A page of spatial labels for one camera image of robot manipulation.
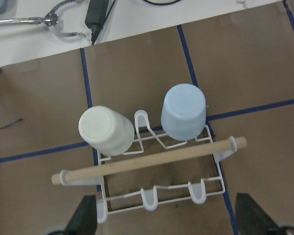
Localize white plastic cup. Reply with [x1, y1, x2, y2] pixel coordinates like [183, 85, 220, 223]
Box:
[78, 106, 134, 157]

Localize light blue plastic cup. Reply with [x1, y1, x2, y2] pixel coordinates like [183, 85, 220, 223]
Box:
[161, 83, 206, 141]

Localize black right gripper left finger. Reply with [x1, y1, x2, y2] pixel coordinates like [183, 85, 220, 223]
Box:
[65, 195, 98, 235]

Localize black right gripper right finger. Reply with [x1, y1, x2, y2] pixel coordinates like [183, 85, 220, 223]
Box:
[235, 193, 288, 235]

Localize white wire cup rack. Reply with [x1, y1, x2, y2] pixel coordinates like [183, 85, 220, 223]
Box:
[51, 110, 247, 224]

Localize metal tongs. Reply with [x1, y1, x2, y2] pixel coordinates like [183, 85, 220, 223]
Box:
[0, 0, 86, 38]

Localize black power adapter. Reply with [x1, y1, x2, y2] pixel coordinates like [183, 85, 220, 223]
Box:
[85, 0, 109, 45]

